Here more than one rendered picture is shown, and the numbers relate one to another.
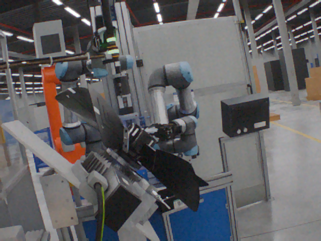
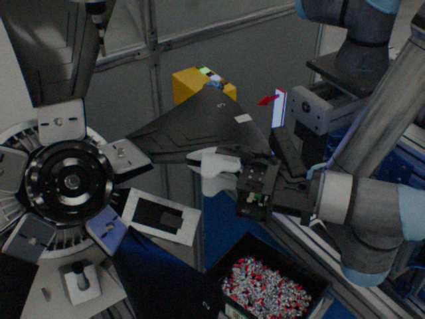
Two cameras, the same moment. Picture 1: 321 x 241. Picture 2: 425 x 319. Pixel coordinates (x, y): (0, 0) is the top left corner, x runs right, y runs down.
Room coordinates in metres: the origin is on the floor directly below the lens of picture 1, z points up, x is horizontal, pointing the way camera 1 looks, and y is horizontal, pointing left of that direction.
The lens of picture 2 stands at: (1.31, -0.41, 1.63)
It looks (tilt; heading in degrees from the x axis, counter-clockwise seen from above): 39 degrees down; 66
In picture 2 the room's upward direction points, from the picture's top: straight up
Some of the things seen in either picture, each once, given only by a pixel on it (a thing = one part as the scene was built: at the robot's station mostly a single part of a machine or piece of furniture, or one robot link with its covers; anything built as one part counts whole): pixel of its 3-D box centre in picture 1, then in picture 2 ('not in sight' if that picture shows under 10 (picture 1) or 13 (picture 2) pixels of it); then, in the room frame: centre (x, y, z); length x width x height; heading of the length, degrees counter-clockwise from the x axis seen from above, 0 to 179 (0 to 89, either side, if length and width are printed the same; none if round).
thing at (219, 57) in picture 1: (204, 110); not in sight; (3.34, -0.43, 1.10); 1.21 x 0.06 x 2.20; 102
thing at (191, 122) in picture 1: (186, 124); (386, 209); (1.71, -0.12, 1.17); 0.11 x 0.08 x 0.09; 138
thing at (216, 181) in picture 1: (153, 197); (297, 240); (1.76, 0.11, 0.82); 0.90 x 0.04 x 0.08; 102
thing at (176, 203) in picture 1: (172, 198); (263, 290); (1.61, 0.01, 0.85); 0.22 x 0.17 x 0.07; 116
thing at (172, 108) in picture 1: (168, 114); not in sight; (2.23, -0.06, 1.20); 0.13 x 0.12 x 0.14; 83
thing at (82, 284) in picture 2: not in sight; (80, 275); (1.28, 0.09, 0.99); 0.02 x 0.02 x 0.06
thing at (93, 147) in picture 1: (95, 147); (364, 50); (2.16, 0.44, 1.09); 0.15 x 0.15 x 0.10
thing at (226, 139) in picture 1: (238, 136); not in sight; (1.87, -0.41, 1.04); 0.24 x 0.03 x 0.03; 102
